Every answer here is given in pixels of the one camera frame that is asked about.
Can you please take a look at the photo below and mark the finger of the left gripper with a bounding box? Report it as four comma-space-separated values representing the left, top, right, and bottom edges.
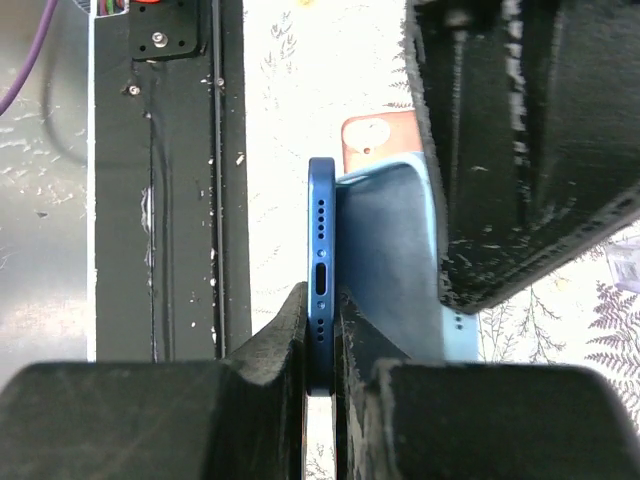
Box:
406, 1, 639, 313

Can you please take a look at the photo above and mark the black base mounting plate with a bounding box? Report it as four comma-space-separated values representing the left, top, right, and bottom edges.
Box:
87, 1, 251, 362

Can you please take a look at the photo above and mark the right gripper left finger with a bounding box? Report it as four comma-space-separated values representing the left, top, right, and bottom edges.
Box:
1, 283, 307, 479

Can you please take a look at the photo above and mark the black phone blue case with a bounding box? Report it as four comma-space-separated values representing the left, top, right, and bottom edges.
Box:
307, 157, 336, 396

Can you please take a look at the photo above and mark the floral patterned table mat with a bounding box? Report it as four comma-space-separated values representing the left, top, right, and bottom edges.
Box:
244, 1, 626, 462

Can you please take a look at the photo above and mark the light blue phone case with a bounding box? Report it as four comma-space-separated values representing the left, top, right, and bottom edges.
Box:
336, 152, 479, 362

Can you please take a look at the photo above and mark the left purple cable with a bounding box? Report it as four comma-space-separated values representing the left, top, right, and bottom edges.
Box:
0, 0, 61, 114

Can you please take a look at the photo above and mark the pink phone case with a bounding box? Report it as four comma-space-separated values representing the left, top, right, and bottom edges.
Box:
341, 110, 423, 173

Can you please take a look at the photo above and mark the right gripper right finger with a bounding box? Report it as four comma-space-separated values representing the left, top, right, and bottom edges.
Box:
334, 294, 639, 479

